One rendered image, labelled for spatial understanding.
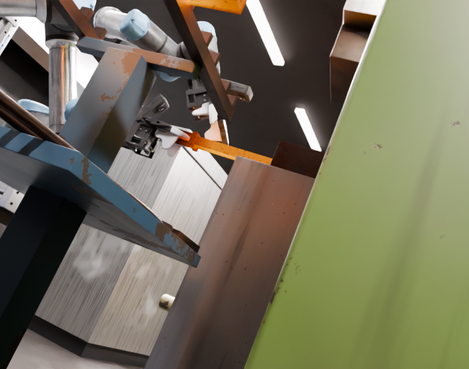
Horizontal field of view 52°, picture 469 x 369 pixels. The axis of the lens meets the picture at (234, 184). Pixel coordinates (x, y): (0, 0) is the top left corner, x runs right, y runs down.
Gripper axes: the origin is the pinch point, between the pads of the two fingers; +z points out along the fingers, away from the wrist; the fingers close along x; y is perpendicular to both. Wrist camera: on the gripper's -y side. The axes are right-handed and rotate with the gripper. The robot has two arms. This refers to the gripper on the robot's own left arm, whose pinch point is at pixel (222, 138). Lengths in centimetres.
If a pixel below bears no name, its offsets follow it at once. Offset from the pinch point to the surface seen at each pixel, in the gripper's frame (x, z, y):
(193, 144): 1.5, 0.9, 6.8
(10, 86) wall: -537, -494, 465
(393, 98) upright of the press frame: 49, 26, -30
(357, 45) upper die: 7.7, -12.9, -35.5
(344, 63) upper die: 6.2, -9.9, -32.1
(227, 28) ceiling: -338, -333, 35
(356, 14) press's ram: 11.9, -18.3, -36.4
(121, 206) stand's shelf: 56, 37, 2
